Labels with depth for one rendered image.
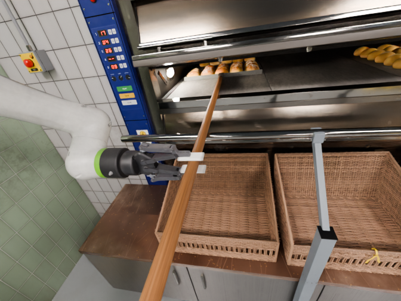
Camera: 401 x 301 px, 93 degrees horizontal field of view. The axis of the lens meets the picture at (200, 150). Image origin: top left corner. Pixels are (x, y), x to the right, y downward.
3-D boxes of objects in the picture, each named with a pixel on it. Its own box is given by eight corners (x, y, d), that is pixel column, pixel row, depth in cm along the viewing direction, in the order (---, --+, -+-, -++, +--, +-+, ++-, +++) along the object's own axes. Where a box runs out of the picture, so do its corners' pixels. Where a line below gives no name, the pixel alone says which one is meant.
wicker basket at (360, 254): (269, 187, 122) (273, 151, 107) (370, 189, 111) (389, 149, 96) (285, 267, 83) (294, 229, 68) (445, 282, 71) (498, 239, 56)
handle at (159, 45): (139, 60, 84) (141, 60, 85) (213, 51, 76) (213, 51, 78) (136, 45, 81) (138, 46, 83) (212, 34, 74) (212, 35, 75)
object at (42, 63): (40, 71, 107) (29, 51, 102) (55, 69, 105) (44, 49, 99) (28, 74, 101) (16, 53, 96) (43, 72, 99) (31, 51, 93)
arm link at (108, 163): (105, 186, 56) (92, 161, 51) (125, 162, 65) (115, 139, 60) (124, 187, 55) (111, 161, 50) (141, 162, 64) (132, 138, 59)
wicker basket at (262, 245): (183, 184, 135) (175, 152, 120) (266, 186, 123) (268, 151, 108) (160, 252, 96) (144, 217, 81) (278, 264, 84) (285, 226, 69)
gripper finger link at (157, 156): (147, 157, 57) (145, 154, 56) (181, 151, 53) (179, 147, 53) (142, 166, 54) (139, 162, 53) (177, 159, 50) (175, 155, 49)
